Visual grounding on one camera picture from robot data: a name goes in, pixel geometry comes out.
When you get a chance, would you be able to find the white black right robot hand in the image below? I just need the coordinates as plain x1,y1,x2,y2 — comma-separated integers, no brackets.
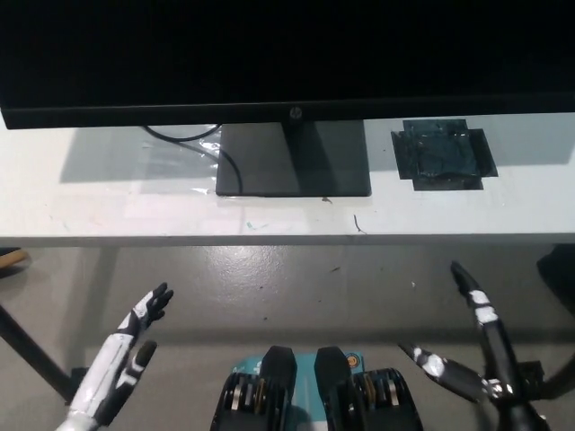
398,261,550,431

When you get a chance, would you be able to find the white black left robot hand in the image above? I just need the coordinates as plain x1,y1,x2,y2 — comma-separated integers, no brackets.
56,281,175,431

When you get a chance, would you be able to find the black HP monitor screen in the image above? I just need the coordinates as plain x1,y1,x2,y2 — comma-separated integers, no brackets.
0,0,575,131

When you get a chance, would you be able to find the black monitor stand base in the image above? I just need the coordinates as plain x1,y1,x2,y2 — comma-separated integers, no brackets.
215,119,373,198

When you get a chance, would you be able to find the black floor tape patch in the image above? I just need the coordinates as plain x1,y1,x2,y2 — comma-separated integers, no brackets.
516,360,548,396
69,366,93,394

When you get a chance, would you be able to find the black table leg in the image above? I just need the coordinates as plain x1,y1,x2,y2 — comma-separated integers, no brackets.
536,349,575,400
0,304,75,403

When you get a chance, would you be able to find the grey table leg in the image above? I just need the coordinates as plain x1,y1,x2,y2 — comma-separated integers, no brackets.
66,246,119,376

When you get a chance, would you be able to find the black bulky object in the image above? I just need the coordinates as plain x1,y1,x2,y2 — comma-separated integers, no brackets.
536,244,575,315

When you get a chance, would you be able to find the wooden object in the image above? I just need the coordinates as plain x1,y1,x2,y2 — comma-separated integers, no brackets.
0,248,27,270

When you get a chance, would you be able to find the black tape patch on table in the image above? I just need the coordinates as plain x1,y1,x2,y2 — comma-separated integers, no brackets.
389,119,499,193

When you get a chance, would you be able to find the clear plastic film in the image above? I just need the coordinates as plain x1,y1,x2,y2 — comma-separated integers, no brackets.
138,128,224,197

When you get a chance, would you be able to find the black cable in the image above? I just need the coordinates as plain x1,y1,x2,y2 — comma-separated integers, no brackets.
142,124,224,144
218,150,244,195

